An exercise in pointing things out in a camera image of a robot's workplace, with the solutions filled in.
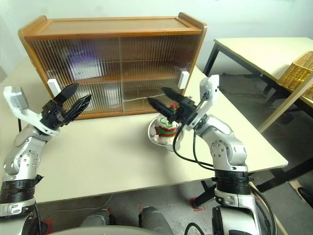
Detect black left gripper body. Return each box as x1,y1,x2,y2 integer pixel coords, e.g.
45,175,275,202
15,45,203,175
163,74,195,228
40,98,71,130

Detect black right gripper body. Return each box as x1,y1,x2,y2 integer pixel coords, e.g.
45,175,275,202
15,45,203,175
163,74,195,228
175,96,199,126

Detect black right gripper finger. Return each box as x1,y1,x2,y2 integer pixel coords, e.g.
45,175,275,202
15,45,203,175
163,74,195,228
147,97,179,123
160,87,191,105

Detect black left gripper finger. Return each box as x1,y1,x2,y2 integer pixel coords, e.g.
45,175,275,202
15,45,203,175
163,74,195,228
52,82,80,106
65,94,92,122

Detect ribbed clear sliding door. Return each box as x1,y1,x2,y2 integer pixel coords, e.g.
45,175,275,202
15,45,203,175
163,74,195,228
30,38,123,116
119,34,202,114

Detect white door handle block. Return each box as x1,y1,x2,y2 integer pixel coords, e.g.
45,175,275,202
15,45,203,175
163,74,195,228
178,70,189,89
46,78,61,98

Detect white red green plush toy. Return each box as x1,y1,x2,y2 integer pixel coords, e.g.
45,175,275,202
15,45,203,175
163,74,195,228
155,104,181,144

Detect purple tissue pack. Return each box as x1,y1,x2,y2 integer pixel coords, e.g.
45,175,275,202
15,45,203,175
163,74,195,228
65,47,103,77

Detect brown wooden cabinet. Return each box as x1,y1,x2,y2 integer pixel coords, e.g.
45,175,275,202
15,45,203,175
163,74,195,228
18,12,208,120

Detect white round bowl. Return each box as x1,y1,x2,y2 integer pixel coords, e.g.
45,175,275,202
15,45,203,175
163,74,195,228
147,117,186,153

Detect black table leg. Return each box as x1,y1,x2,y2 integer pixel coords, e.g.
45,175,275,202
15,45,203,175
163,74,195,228
190,180,217,209

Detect beige table black legs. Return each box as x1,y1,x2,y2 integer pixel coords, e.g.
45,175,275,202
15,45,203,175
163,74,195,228
202,36,313,134

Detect grey rounded shape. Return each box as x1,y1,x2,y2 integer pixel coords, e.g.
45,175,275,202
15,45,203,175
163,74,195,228
80,208,115,228
138,206,173,232

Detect yellow wicker basket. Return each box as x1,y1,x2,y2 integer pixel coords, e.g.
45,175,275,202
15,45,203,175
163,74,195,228
278,50,313,93

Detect silver robot torso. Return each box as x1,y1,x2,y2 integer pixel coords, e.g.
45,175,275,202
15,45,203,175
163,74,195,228
46,225,159,235

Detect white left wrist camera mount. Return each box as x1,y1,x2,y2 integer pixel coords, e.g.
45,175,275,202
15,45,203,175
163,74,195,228
2,85,61,136

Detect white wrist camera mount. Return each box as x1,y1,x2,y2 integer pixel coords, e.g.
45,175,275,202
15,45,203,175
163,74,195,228
2,85,61,136
185,74,220,133

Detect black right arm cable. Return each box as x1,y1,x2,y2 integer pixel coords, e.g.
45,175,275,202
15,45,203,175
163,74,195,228
172,94,217,172

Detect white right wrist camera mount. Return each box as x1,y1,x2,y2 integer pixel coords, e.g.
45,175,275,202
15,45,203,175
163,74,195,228
185,74,220,133

